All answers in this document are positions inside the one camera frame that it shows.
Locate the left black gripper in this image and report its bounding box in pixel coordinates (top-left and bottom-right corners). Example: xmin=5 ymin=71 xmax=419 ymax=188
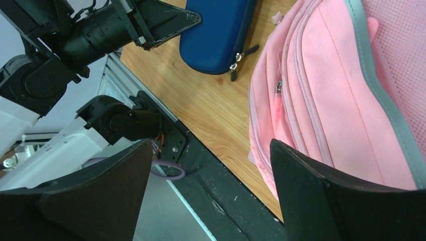
xmin=43 ymin=1 xmax=202 ymax=72

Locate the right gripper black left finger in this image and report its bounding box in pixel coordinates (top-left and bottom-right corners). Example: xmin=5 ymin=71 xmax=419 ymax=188
xmin=1 ymin=141 xmax=153 ymax=240

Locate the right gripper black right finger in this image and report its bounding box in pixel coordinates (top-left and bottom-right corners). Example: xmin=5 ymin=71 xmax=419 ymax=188
xmin=270 ymin=139 xmax=425 ymax=240

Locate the navy blue pencil case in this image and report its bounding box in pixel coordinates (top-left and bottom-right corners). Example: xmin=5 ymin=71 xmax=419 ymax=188
xmin=179 ymin=0 xmax=260 ymax=82

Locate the pink student backpack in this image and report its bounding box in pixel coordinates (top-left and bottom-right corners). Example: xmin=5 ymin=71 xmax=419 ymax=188
xmin=249 ymin=1 xmax=425 ymax=195

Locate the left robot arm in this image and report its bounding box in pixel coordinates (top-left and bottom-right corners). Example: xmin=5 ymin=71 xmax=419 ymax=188
xmin=1 ymin=1 xmax=201 ymax=191

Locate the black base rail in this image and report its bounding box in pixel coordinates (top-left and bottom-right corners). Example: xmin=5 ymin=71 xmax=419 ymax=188
xmin=130 ymin=90 xmax=287 ymax=240

